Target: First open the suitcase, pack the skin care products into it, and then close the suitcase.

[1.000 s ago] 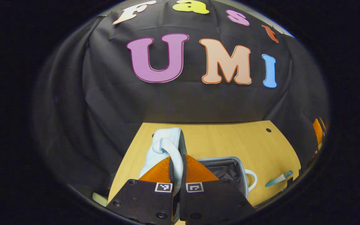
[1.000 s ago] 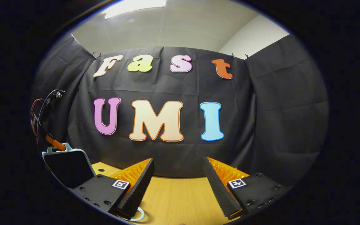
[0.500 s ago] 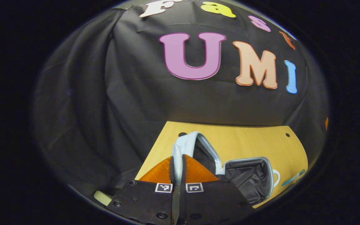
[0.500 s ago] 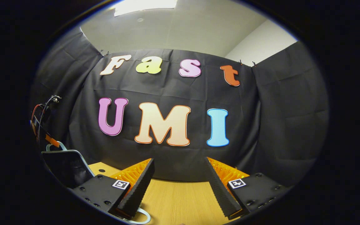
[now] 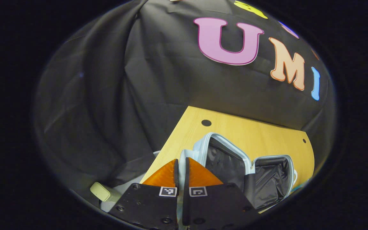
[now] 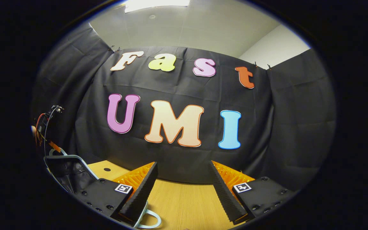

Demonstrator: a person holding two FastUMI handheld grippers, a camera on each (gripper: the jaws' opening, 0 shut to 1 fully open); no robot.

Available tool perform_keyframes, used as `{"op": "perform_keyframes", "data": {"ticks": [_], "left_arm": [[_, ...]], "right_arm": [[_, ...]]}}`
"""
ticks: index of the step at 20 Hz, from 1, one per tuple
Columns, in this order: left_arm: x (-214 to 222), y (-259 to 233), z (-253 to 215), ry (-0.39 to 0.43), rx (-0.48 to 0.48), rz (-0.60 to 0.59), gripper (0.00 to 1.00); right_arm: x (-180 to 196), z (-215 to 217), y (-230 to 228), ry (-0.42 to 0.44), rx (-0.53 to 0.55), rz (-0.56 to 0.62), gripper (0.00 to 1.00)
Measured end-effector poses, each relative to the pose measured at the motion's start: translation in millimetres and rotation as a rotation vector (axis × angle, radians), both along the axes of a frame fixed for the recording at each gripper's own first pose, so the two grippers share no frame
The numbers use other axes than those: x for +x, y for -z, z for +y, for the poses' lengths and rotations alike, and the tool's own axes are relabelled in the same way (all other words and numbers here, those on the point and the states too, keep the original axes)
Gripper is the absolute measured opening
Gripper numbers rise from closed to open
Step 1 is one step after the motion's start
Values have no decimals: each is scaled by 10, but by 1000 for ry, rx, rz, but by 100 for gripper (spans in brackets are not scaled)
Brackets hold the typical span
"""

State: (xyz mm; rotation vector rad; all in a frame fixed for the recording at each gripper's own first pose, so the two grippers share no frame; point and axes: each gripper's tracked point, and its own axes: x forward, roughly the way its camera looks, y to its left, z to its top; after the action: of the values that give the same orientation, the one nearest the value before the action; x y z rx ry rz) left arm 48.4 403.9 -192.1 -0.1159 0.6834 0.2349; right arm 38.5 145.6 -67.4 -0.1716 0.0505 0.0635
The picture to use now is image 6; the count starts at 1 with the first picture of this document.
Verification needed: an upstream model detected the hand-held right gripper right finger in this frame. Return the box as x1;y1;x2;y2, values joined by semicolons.
209;160;297;225

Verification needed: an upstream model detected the light blue suitcase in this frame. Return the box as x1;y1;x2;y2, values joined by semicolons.
43;148;163;229

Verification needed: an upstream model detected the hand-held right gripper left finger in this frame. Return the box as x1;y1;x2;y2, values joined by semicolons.
74;162;158;226

